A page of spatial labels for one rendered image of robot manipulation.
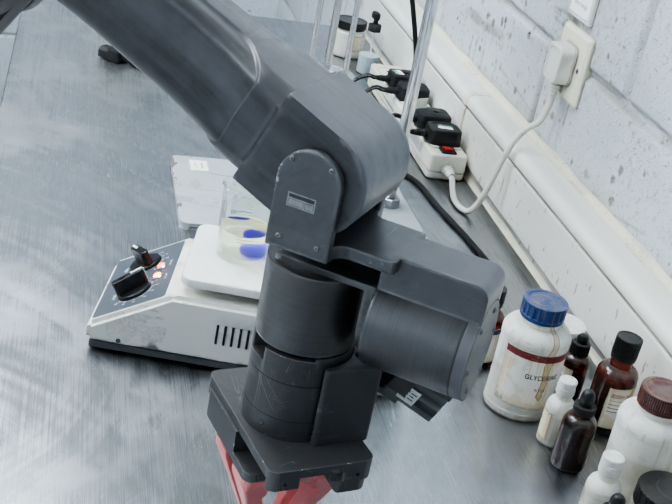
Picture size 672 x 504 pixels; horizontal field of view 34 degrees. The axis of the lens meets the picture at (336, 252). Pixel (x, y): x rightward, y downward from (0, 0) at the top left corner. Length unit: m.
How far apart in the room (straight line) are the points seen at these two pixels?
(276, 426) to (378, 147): 0.17
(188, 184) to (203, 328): 0.40
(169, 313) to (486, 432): 0.30
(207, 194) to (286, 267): 0.77
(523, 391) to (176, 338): 0.32
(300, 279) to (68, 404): 0.42
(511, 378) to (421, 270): 0.48
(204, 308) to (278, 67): 0.46
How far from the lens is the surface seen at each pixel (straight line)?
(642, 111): 1.25
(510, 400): 1.05
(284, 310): 0.60
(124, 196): 1.34
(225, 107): 0.57
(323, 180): 0.55
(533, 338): 1.02
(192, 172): 1.41
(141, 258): 1.07
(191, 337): 1.01
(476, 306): 0.57
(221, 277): 1.00
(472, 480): 0.97
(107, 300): 1.05
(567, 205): 1.29
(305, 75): 0.58
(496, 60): 1.64
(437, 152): 1.55
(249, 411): 0.64
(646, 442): 0.95
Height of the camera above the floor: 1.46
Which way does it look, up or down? 26 degrees down
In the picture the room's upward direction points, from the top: 11 degrees clockwise
